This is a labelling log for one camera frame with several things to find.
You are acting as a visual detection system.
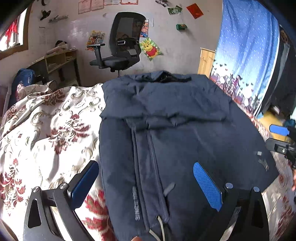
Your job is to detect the colourful cartoon poster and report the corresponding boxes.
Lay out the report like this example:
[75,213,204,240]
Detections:
[87,30,106,51]

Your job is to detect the yellow bear cartoon poster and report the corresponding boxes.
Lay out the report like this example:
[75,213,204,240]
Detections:
[139,37,164,62]

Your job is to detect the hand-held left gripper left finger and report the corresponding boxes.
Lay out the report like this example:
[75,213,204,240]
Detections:
[23,160,100,241]

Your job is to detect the wooden desk with shelf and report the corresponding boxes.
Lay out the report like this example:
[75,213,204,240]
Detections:
[26,49,81,86]

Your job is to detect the dotted white pillow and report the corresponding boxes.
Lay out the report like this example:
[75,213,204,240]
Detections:
[16,81,57,103]

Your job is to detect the floral satin bed cover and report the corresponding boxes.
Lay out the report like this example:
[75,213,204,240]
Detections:
[0,82,296,241]

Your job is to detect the small wall shelf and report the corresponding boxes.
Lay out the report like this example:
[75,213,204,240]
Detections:
[48,15,69,23]

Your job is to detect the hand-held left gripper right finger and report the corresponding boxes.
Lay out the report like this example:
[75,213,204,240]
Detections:
[193,161,270,241]

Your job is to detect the stack of books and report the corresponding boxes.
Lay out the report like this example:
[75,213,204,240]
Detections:
[45,45,70,55]

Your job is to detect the wooden framed window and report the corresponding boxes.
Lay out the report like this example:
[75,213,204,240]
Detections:
[0,5,33,61]

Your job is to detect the small cartoon wall poster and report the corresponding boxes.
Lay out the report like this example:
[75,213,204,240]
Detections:
[140,19,150,38]

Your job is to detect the black mesh office chair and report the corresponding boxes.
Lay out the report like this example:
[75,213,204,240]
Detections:
[87,11,147,77]

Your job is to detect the red paper square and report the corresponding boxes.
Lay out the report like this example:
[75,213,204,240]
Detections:
[186,3,204,19]

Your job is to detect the blue backpack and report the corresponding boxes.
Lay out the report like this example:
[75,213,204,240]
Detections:
[10,68,36,100]

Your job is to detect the light wooden board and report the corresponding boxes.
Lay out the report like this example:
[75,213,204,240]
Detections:
[198,47,217,78]

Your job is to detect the blue dotted curtain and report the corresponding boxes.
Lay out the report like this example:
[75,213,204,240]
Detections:
[209,0,282,119]

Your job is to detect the black hat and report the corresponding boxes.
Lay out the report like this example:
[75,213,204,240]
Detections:
[40,9,52,21]

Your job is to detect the green photo print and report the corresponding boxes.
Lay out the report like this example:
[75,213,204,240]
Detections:
[168,6,183,16]

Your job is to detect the group of wall certificates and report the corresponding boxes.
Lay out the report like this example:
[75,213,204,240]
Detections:
[78,0,139,15]

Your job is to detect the dark navy padded jacket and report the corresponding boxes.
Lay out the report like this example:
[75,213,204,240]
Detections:
[99,71,279,241]

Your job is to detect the dark hanging clothes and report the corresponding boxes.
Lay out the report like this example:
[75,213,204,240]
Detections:
[261,23,296,117]

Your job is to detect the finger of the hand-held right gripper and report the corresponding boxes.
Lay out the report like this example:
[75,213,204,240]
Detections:
[269,124,296,140]
[265,138,292,154]

